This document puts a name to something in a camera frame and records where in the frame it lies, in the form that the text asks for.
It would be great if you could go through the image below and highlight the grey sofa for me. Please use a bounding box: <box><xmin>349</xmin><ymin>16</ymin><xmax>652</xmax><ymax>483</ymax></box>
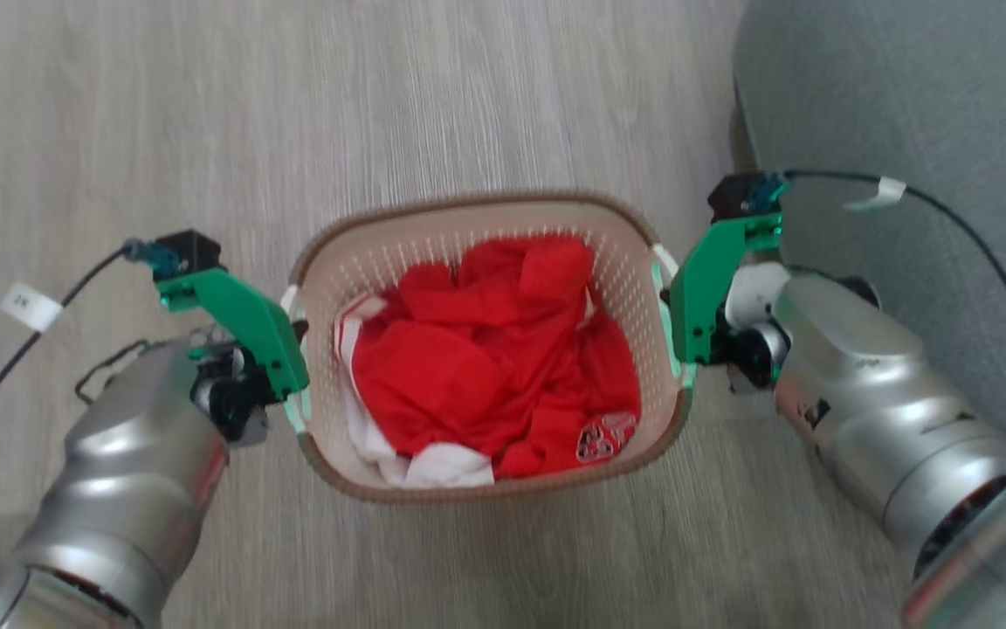
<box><xmin>733</xmin><ymin>0</ymin><xmax>1006</xmax><ymax>460</ymax></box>

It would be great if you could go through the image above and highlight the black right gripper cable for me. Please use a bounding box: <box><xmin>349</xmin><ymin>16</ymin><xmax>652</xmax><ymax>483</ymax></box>
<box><xmin>781</xmin><ymin>169</ymin><xmax>1006</xmax><ymax>411</ymax></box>

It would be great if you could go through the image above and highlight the beige laundry basket brown rim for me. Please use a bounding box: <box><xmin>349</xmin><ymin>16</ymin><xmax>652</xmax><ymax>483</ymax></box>
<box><xmin>283</xmin><ymin>190</ymin><xmax>698</xmax><ymax>506</ymax></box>

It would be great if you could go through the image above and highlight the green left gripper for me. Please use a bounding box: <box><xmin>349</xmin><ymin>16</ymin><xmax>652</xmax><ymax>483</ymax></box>
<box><xmin>156</xmin><ymin>266</ymin><xmax>314</xmax><ymax>444</ymax></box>

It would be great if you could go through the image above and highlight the short black cable loop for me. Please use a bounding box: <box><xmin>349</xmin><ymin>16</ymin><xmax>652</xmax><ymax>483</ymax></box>
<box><xmin>74</xmin><ymin>338</ymin><xmax>151</xmax><ymax>406</ymax></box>

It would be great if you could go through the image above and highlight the white cable tape tag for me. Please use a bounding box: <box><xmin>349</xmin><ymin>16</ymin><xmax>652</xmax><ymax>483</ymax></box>
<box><xmin>844</xmin><ymin>177</ymin><xmax>907</xmax><ymax>213</ymax></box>

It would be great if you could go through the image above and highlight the white garment red stripe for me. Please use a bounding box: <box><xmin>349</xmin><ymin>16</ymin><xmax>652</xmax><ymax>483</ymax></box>
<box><xmin>334</xmin><ymin>294</ymin><xmax>497</xmax><ymax>489</ymax></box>

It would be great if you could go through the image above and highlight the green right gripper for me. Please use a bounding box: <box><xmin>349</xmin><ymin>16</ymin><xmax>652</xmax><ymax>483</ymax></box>
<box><xmin>662</xmin><ymin>212</ymin><xmax>785</xmax><ymax>391</ymax></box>

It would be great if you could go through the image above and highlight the white printed cable label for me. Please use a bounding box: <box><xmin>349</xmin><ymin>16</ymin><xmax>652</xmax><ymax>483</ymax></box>
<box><xmin>1</xmin><ymin>282</ymin><xmax>64</xmax><ymax>333</ymax></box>

